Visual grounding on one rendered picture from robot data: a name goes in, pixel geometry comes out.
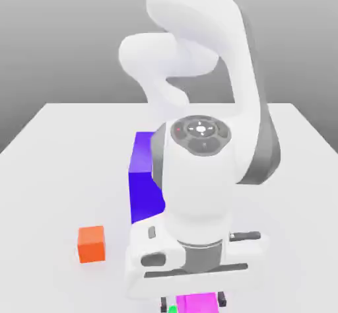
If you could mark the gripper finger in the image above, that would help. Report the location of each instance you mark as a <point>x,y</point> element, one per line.
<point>163,305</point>
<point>222,299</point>

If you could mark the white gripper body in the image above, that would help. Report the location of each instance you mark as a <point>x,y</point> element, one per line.
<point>200,282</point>

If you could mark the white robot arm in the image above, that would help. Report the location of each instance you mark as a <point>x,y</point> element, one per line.
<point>200,186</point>

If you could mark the small green cube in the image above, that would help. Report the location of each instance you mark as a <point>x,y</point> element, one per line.
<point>172,309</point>

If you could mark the small magenta cube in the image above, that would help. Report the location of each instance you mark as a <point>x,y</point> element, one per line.
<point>196,303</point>

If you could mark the small orange cube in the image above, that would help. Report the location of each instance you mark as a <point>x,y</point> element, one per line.
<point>91,245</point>

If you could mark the large blue box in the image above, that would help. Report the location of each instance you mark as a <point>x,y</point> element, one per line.
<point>144,191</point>

